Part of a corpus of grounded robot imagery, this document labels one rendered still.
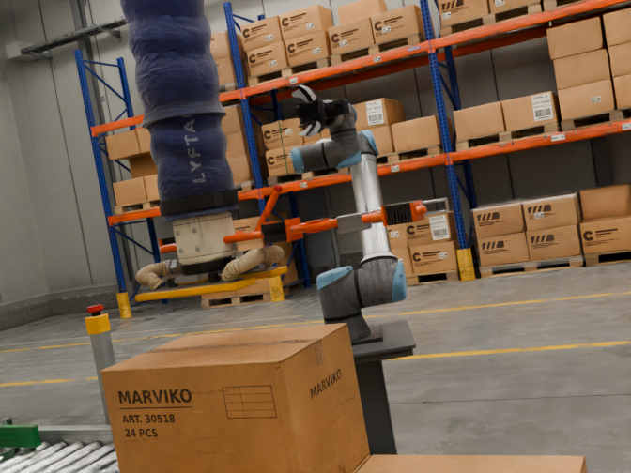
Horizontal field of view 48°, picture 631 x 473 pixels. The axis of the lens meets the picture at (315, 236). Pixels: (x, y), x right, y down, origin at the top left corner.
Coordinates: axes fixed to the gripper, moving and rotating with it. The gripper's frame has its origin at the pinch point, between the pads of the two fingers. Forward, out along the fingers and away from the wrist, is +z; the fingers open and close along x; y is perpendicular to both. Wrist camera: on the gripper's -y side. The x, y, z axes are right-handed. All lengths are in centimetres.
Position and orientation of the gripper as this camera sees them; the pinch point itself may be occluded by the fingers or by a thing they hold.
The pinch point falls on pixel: (303, 110)
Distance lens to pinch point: 212.5
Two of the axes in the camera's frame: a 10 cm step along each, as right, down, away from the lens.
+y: -8.9, 1.3, 4.4
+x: -1.7, -9.8, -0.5
